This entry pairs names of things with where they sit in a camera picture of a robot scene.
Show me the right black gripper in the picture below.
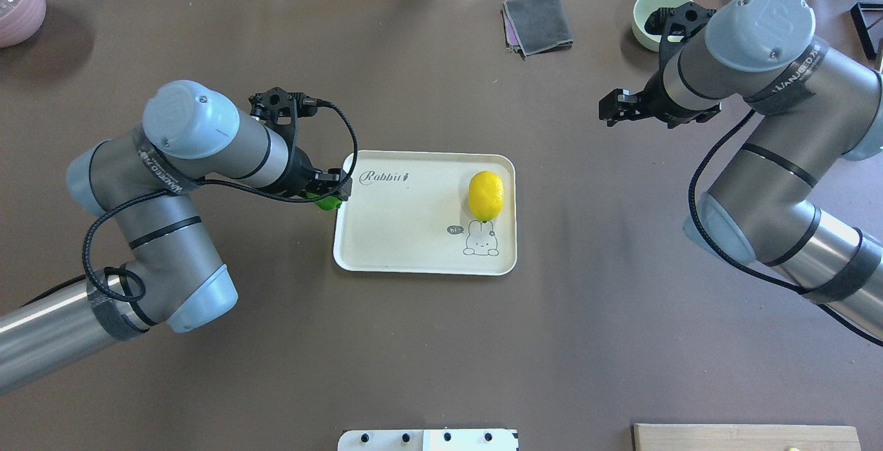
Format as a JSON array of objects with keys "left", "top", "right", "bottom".
[{"left": 599, "top": 89, "right": 722, "bottom": 128}]

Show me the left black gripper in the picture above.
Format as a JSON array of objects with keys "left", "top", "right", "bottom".
[{"left": 286, "top": 150, "right": 351, "bottom": 202}]

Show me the green lime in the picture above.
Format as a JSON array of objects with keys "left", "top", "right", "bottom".
[{"left": 304, "top": 190, "right": 344, "bottom": 211}]

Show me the yellow lemon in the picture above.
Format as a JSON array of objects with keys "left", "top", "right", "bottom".
[{"left": 467, "top": 170, "right": 505, "bottom": 222}]

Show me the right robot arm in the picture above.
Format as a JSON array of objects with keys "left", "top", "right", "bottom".
[{"left": 599, "top": 0, "right": 881, "bottom": 345}]

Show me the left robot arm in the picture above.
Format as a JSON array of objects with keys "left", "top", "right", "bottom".
[{"left": 1, "top": 80, "right": 355, "bottom": 392}]

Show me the cream rabbit tray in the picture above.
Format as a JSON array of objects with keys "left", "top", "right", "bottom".
[{"left": 333, "top": 150, "right": 517, "bottom": 276}]

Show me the mint green bowl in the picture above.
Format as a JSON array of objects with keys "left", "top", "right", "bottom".
[{"left": 631, "top": 0, "right": 693, "bottom": 53}]

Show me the grey folded cloth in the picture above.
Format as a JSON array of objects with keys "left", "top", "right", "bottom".
[{"left": 501, "top": 0, "right": 573, "bottom": 58}]

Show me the wooden cutting board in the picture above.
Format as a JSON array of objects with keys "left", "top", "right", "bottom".
[{"left": 633, "top": 423, "right": 862, "bottom": 450}]

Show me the pink ice bowl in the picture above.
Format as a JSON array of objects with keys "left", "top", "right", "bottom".
[{"left": 1, "top": 0, "right": 46, "bottom": 48}]

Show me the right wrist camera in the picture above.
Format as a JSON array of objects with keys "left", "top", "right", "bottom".
[{"left": 647, "top": 2, "right": 718, "bottom": 70}]

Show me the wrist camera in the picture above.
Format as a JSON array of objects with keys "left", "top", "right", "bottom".
[
  {"left": 248, "top": 87, "right": 331, "bottom": 152},
  {"left": 647, "top": 2, "right": 718, "bottom": 70}
]

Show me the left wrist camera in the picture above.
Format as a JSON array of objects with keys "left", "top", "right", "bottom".
[{"left": 248, "top": 87, "right": 331, "bottom": 152}]

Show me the black frame stand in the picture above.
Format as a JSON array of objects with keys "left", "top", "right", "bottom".
[{"left": 849, "top": 2, "right": 882, "bottom": 59}]

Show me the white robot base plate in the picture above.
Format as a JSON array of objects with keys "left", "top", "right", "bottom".
[{"left": 337, "top": 428, "right": 519, "bottom": 450}]

